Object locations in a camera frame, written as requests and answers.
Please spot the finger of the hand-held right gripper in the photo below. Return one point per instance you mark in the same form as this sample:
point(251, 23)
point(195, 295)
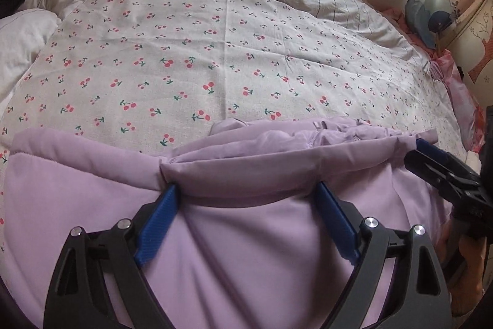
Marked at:
point(431, 149)
point(431, 171)

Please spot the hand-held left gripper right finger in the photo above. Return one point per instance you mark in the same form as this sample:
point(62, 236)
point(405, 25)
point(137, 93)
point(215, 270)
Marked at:
point(335, 225)

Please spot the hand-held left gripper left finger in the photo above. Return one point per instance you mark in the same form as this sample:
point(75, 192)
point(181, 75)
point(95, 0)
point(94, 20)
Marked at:
point(158, 225)

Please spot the purple two-tone jacket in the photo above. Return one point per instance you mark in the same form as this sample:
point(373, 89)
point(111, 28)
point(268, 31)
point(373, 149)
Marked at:
point(250, 236)

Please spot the person's right hand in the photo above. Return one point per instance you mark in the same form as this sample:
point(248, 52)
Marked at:
point(472, 275)

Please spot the pink floral bedsheet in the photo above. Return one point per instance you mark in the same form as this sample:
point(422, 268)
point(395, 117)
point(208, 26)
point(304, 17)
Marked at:
point(458, 82)

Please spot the pink patterned curtain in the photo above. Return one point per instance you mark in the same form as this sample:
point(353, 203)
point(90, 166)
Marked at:
point(473, 24)

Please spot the cartoon print cushion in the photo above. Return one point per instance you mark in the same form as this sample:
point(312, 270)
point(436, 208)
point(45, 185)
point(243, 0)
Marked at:
point(431, 13)

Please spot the cherry print blanket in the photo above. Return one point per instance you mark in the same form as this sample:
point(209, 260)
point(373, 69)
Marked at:
point(231, 55)

